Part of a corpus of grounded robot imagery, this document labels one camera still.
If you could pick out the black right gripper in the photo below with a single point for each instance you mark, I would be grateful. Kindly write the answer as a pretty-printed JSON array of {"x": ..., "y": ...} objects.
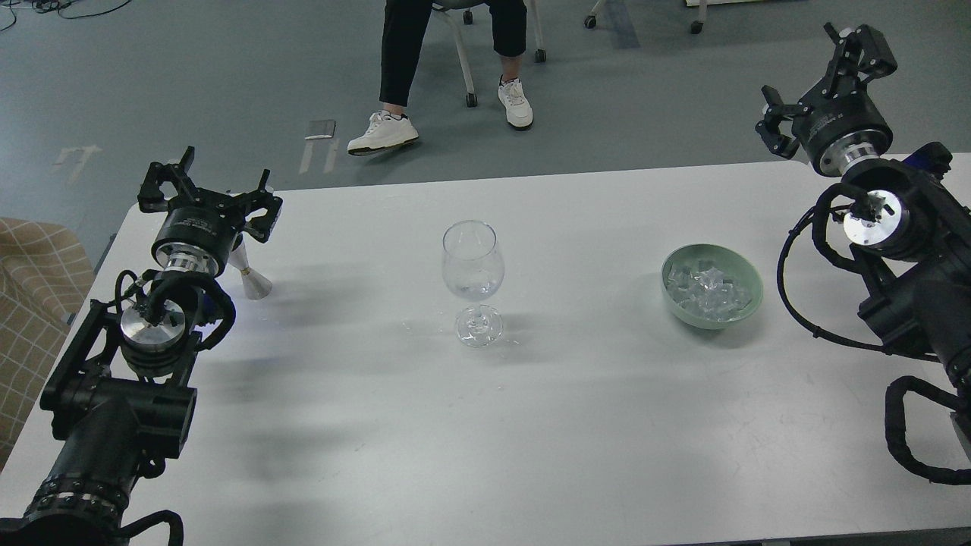
[{"x": 844, "y": 115}]

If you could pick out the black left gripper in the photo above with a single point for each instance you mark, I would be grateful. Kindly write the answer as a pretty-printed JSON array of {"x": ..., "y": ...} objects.
[{"x": 207, "y": 233}]

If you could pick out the steel double jigger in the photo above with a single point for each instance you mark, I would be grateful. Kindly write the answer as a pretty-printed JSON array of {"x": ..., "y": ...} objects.
[{"x": 255, "y": 285}]

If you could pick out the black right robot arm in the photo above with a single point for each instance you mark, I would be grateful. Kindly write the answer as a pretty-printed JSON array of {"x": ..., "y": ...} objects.
[{"x": 891, "y": 222}]

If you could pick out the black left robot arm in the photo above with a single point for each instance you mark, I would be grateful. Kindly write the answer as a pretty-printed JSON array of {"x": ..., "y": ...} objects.
[{"x": 120, "y": 394}]

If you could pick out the pile of ice cubes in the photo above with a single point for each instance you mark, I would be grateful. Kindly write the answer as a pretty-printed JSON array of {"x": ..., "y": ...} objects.
[{"x": 702, "y": 290}]

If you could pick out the clear wine glass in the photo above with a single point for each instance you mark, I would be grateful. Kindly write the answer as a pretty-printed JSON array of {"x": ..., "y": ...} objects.
[{"x": 473, "y": 270}]

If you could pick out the grey floor plate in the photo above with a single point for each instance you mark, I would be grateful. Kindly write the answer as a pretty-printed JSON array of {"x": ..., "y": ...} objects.
[{"x": 320, "y": 130}]

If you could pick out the beige checked cushion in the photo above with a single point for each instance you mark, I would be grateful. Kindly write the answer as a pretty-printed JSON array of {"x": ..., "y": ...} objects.
[{"x": 45, "y": 277}]

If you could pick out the green bowl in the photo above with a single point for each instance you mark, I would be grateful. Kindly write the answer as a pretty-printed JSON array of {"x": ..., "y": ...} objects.
[{"x": 730, "y": 261}]

